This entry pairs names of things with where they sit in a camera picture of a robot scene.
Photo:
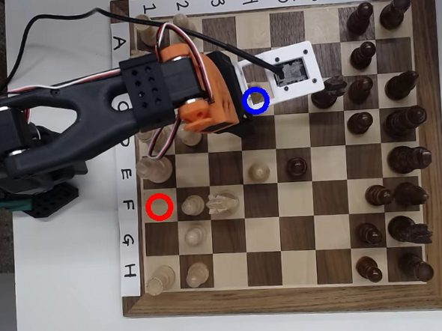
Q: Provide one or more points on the light wooden knight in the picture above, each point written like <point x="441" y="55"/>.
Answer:
<point x="223" y="203"/>

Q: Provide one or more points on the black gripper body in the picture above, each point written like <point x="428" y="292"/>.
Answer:
<point x="244" y="124"/>

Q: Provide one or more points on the black orange robot arm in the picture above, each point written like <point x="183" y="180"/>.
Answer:
<point x="90" y="117"/>

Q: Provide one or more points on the dark wooden pawn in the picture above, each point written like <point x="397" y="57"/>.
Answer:
<point x="296" y="167"/>
<point x="369" y="234"/>
<point x="378" y="195"/>
<point x="363" y="55"/>
<point x="360" y="122"/>
<point x="360" y="89"/>
<point x="360" y="18"/>
<point x="368" y="269"/>

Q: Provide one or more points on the dark wooden rook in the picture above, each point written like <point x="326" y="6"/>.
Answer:
<point x="395" y="10"/>
<point x="415" y="267"/>

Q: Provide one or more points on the dark wooden king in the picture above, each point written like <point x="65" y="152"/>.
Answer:
<point x="408" y="159"/>

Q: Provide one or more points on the green clamp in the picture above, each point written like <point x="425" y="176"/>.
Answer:
<point x="6" y="206"/>

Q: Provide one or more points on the white paper letter strip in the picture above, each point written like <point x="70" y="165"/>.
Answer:
<point x="129" y="223"/>

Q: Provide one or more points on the dark wooden queen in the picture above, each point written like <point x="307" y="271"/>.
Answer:
<point x="404" y="122"/>

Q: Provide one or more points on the light wooden pawn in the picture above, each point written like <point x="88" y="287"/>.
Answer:
<point x="259" y="172"/>
<point x="195" y="235"/>
<point x="192" y="139"/>
<point x="182" y="21"/>
<point x="192" y="205"/>
<point x="197" y="275"/>

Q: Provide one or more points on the light wooden rook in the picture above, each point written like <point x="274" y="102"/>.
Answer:
<point x="143" y="35"/>
<point x="160" y="280"/>

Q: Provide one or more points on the wooden chessboard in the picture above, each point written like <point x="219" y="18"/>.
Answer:
<point x="233" y="303"/>

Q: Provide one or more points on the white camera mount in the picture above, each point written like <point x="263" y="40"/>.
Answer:
<point x="308" y="55"/>

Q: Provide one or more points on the dark wooden bishop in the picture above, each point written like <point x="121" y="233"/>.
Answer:
<point x="401" y="85"/>
<point x="410" y="194"/>

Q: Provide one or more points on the light wooden bishop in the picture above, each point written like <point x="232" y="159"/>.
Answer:
<point x="256" y="101"/>

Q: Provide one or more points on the dark wooden knight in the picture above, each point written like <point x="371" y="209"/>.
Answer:
<point x="331" y="93"/>
<point x="409" y="230"/>

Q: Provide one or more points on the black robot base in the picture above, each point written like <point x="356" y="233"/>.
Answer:
<point x="54" y="202"/>

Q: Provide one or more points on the light wooden queen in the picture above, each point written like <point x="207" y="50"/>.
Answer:
<point x="146" y="135"/>

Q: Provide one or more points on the light wooden king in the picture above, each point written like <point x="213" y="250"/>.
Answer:
<point x="157" y="169"/>

